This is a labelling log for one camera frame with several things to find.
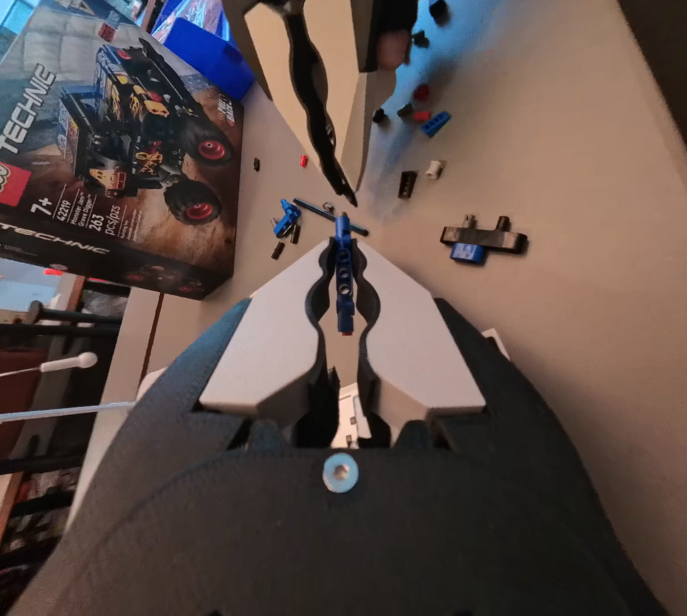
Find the black beam with blue part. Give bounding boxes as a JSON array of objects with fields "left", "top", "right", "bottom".
[{"left": 440, "top": 214, "right": 529, "bottom": 265}]

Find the person's right hand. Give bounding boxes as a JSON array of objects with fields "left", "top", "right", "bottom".
[{"left": 376, "top": 30, "right": 412, "bottom": 72}]

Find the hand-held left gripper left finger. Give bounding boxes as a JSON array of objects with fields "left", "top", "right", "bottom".
[{"left": 200, "top": 240, "right": 331, "bottom": 444}]

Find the small blue holed plate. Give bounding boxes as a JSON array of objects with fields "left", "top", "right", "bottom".
[{"left": 420, "top": 111, "right": 452, "bottom": 138}]

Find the blue holed beam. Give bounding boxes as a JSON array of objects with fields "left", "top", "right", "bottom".
[{"left": 333, "top": 214, "right": 356, "bottom": 335}]

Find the plain blue bin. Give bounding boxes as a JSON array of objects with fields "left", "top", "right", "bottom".
[{"left": 161, "top": 0, "right": 255, "bottom": 102}]

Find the white book stand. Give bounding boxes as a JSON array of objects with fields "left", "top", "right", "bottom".
[{"left": 0, "top": 350, "right": 168, "bottom": 525}]

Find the sticker sheet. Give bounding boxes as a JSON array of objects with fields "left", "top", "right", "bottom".
[{"left": 333, "top": 328, "right": 511, "bottom": 448}]

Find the grey desk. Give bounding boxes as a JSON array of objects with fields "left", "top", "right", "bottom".
[{"left": 70, "top": 0, "right": 687, "bottom": 616}]

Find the blue angled connector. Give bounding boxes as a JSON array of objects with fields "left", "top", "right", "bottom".
[{"left": 273, "top": 199, "right": 301, "bottom": 238}]

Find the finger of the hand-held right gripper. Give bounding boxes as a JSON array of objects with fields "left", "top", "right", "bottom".
[
  {"left": 243, "top": 0, "right": 359, "bottom": 208},
  {"left": 303, "top": 0, "right": 399, "bottom": 192}
]

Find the dark blue long axle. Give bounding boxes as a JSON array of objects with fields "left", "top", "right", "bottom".
[{"left": 293, "top": 197, "right": 369, "bottom": 237}]

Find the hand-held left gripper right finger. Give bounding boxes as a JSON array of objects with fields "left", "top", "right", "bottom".
[{"left": 354, "top": 240, "right": 486, "bottom": 446}]

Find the toy truck set box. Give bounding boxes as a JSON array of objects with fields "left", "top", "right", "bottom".
[{"left": 0, "top": 0, "right": 245, "bottom": 301}]

